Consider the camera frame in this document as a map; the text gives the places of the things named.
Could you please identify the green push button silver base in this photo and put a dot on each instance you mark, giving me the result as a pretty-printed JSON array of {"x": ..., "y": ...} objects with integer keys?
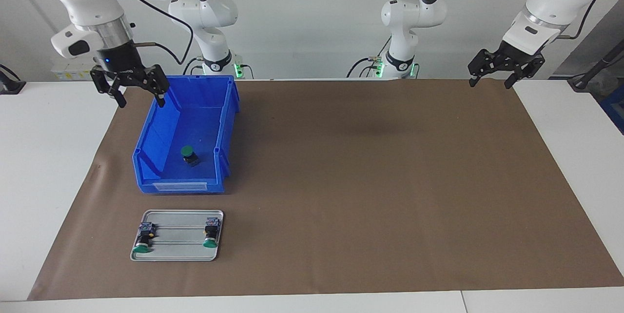
[{"x": 144, "y": 240}]

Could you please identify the green push button white base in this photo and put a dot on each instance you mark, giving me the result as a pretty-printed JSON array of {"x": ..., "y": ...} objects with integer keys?
[{"x": 211, "y": 235}]

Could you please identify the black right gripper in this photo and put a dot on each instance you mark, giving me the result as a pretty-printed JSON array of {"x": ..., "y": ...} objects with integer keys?
[{"x": 119, "y": 64}]

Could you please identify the silver metal tray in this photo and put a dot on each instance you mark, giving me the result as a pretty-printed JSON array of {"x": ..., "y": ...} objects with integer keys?
[{"x": 178, "y": 252}]

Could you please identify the black clamp mount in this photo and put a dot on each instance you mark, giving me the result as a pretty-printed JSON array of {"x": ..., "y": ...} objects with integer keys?
[{"x": 12, "y": 86}]

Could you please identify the blue crate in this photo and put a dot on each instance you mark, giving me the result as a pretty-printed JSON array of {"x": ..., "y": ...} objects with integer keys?
[{"x": 615, "y": 110}]

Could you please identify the brown paper table mat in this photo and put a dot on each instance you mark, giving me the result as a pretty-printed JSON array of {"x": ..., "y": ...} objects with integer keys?
[{"x": 341, "y": 230}]

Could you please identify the green push button grey base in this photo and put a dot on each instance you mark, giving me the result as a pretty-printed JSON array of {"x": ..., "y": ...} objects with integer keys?
[{"x": 186, "y": 150}]

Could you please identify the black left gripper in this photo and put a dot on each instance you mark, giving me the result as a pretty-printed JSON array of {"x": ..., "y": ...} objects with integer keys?
[{"x": 515, "y": 57}]

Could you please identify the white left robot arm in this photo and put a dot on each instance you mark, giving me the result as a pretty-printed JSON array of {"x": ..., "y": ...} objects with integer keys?
[{"x": 414, "y": 10}]

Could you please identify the white wall junction box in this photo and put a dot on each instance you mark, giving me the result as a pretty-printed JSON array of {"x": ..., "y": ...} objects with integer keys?
[{"x": 68, "y": 71}]

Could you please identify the blue plastic storage bin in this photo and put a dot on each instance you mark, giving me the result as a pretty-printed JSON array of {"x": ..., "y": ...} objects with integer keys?
[{"x": 165, "y": 176}]

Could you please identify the black pole stand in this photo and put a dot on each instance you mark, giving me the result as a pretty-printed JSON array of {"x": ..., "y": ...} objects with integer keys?
[{"x": 592, "y": 71}]

